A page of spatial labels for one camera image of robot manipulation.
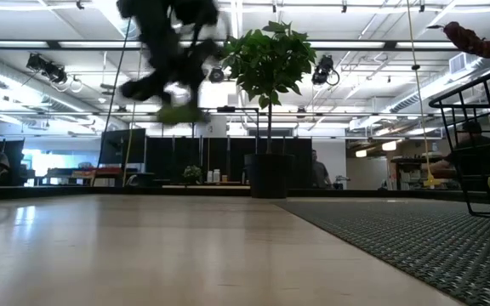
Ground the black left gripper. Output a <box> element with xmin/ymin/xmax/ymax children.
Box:
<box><xmin>119</xmin><ymin>25</ymin><xmax>224</xmax><ymax>112</ymax></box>

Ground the black monitor screen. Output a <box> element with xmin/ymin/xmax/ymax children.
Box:
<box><xmin>99</xmin><ymin>127</ymin><xmax>147</xmax><ymax>166</ymax></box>

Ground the small green potted plant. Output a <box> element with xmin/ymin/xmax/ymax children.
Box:
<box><xmin>182</xmin><ymin>164</ymin><xmax>203</xmax><ymax>184</ymax></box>

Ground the green potted tree black pot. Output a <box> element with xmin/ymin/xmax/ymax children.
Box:
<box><xmin>217</xmin><ymin>20</ymin><xmax>317</xmax><ymax>200</ymax></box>

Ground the background table with red items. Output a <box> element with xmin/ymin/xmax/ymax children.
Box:
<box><xmin>36</xmin><ymin>166</ymin><xmax>125</xmax><ymax>187</ymax></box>

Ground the grey woven placemat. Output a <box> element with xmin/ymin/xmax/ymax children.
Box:
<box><xmin>272</xmin><ymin>198</ymin><xmax>490</xmax><ymax>306</ymax></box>

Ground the black hanging cable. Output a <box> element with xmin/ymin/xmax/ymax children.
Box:
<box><xmin>91</xmin><ymin>16</ymin><xmax>132</xmax><ymax>188</ymax></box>

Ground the black table frame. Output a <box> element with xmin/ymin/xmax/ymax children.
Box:
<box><xmin>0</xmin><ymin>183</ymin><xmax>490</xmax><ymax>203</ymax></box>

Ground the yellow hanging rope with tassel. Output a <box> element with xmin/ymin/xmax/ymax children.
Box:
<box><xmin>405</xmin><ymin>0</ymin><xmax>442</xmax><ymax>188</ymax></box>

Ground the black wire basket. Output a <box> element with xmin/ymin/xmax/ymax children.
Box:
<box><xmin>428</xmin><ymin>61</ymin><xmax>490</xmax><ymax>221</ymax></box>

